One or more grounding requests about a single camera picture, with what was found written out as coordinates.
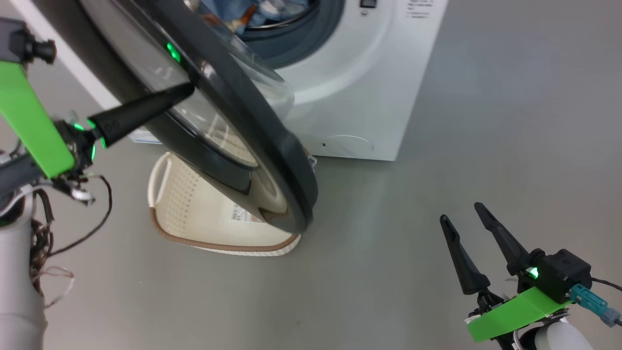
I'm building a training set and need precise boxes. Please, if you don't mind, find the paper basket label sticker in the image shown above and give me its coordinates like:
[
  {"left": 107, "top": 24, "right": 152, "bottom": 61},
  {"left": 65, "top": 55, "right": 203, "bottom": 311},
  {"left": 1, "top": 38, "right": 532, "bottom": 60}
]
[{"left": 231, "top": 203, "right": 265, "bottom": 224}]

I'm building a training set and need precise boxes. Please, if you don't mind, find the teal right camera connector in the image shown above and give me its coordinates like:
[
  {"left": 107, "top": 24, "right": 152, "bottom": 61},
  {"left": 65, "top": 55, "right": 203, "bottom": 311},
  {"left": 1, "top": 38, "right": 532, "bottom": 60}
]
[{"left": 570, "top": 284, "right": 620, "bottom": 327}]

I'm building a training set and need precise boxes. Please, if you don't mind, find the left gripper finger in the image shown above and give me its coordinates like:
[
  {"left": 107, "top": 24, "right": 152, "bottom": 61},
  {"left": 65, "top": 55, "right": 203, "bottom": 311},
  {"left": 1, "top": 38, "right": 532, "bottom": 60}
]
[{"left": 87, "top": 82, "right": 196, "bottom": 149}]

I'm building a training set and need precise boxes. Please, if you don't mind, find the black left arm cable bundle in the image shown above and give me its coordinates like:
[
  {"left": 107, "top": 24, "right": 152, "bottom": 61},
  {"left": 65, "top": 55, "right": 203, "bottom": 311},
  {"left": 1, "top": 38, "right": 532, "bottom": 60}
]
[{"left": 29, "top": 173, "right": 113, "bottom": 312}]

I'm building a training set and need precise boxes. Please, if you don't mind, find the blue energy label sticker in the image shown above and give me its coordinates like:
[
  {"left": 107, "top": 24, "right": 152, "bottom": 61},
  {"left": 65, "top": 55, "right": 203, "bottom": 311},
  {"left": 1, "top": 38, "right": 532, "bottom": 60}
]
[{"left": 129, "top": 130, "right": 163, "bottom": 145}]

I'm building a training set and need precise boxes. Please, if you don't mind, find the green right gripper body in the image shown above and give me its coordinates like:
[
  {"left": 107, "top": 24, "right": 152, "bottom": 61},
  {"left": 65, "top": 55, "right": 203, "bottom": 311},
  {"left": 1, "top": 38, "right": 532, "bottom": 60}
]
[{"left": 466, "top": 266, "right": 572, "bottom": 342}]

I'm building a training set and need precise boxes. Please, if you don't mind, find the white front-load washing machine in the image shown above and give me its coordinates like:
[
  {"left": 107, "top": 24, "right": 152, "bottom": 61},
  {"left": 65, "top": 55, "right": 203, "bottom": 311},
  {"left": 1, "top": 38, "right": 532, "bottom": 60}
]
[{"left": 7, "top": 0, "right": 450, "bottom": 162}]

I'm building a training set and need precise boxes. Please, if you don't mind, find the cream perforated basket brown rim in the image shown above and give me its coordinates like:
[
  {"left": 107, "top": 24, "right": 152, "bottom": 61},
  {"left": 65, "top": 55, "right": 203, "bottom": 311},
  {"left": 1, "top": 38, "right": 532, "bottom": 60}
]
[{"left": 147, "top": 152, "right": 302, "bottom": 257}]

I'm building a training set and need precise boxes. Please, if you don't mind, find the black right camera cable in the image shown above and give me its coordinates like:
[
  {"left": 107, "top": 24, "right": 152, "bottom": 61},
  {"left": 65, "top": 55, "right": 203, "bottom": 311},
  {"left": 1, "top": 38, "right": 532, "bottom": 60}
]
[{"left": 589, "top": 276, "right": 622, "bottom": 293}]

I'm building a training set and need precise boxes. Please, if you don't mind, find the dark round glass washer door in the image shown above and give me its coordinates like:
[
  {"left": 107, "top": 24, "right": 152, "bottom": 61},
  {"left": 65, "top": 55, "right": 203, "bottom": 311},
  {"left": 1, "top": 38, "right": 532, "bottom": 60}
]
[{"left": 32, "top": 0, "right": 319, "bottom": 235}]

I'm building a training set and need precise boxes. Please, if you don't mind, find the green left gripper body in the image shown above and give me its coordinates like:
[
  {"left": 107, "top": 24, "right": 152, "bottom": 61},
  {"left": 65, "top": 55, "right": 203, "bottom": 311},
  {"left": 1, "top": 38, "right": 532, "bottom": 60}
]
[{"left": 0, "top": 61, "right": 105, "bottom": 179}]

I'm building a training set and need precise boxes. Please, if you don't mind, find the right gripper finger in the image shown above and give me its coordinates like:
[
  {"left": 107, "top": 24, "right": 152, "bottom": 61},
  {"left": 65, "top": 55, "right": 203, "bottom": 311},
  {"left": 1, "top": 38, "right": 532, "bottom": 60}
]
[
  {"left": 439, "top": 214, "right": 492, "bottom": 296},
  {"left": 474, "top": 202, "right": 534, "bottom": 276}
]

